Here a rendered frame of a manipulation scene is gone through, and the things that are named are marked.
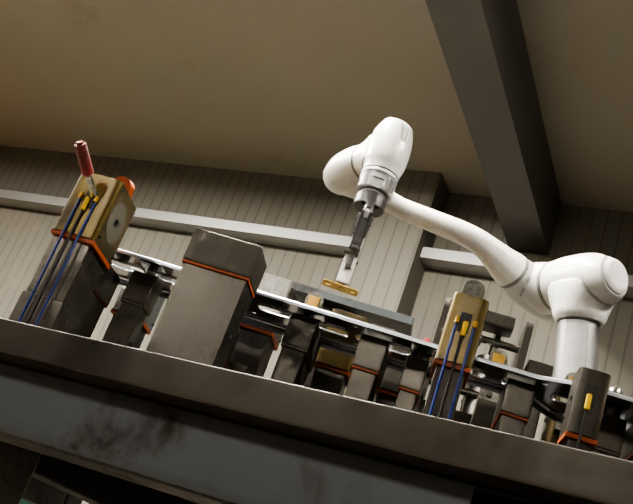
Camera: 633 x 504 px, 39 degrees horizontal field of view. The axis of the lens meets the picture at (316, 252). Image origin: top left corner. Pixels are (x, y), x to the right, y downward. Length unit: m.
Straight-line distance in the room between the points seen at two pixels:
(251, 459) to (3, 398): 0.33
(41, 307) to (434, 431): 0.83
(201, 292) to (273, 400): 0.61
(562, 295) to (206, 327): 1.07
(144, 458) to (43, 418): 0.15
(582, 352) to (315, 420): 1.42
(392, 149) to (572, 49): 1.74
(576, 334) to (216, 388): 1.42
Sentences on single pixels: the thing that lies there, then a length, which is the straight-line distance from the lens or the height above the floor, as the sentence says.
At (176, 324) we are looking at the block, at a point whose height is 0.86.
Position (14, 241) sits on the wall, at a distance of 6.15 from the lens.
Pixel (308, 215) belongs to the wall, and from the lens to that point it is 5.09.
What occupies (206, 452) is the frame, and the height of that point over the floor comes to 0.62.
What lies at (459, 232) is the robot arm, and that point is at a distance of 2.27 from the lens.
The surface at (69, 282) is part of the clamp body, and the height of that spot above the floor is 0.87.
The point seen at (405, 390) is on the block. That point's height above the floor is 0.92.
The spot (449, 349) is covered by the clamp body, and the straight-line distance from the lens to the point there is 1.38.
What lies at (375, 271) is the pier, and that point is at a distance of 4.53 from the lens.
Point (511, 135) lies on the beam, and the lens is 3.75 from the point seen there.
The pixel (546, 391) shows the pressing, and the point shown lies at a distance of 1.60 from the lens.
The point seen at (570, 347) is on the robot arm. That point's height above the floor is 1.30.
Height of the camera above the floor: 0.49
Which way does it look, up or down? 23 degrees up
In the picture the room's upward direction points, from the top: 21 degrees clockwise
